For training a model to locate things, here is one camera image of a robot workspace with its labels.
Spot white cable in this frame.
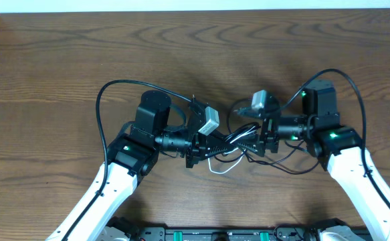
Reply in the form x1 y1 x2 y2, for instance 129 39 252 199
207 129 258 175

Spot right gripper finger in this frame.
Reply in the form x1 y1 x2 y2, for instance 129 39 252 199
236 107 264 118
236 141 259 154

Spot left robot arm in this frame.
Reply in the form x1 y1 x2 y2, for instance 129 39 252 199
49 90 236 240

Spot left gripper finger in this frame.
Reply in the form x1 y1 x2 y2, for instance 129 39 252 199
203 139 236 157
211 130 227 141

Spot black cable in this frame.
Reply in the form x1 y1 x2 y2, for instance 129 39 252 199
213 98 321 175

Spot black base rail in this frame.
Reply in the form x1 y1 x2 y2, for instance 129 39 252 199
107 217 373 241

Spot right camera cable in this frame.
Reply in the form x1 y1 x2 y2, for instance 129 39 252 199
278 68 390 232

